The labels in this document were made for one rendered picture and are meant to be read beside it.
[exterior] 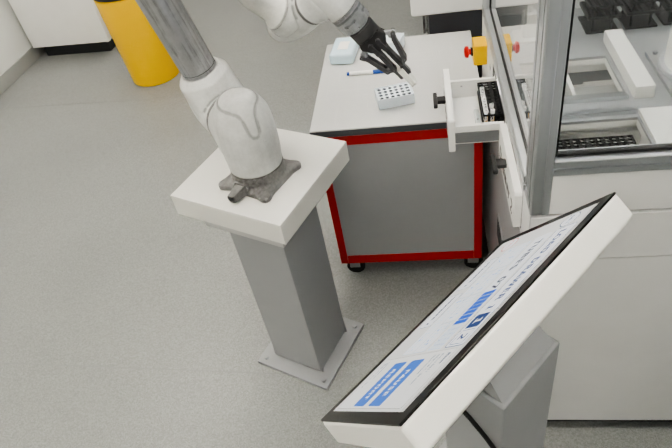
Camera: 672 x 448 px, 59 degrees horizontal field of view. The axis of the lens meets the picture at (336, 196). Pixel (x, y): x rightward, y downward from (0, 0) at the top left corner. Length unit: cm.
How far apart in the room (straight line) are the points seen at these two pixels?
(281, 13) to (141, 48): 257
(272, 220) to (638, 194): 87
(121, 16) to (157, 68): 41
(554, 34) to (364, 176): 115
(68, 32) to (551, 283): 454
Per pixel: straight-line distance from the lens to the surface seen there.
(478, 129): 170
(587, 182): 131
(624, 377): 190
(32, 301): 302
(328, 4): 159
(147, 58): 419
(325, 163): 171
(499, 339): 83
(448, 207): 220
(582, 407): 202
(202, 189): 175
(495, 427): 103
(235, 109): 154
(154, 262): 286
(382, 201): 218
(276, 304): 200
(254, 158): 159
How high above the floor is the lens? 186
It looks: 40 degrees down
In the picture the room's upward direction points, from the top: 11 degrees counter-clockwise
